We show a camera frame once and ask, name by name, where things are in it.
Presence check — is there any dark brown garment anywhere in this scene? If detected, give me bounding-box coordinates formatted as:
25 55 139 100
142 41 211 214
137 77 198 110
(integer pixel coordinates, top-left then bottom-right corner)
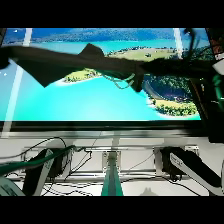
0 42 158 94

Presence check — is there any black cable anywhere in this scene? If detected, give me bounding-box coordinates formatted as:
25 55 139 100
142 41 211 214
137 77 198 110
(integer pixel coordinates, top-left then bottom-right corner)
42 150 95 197
0 136 68 162

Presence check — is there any silver frame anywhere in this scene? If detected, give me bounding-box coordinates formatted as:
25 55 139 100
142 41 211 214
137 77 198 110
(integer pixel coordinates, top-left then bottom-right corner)
0 129 224 197

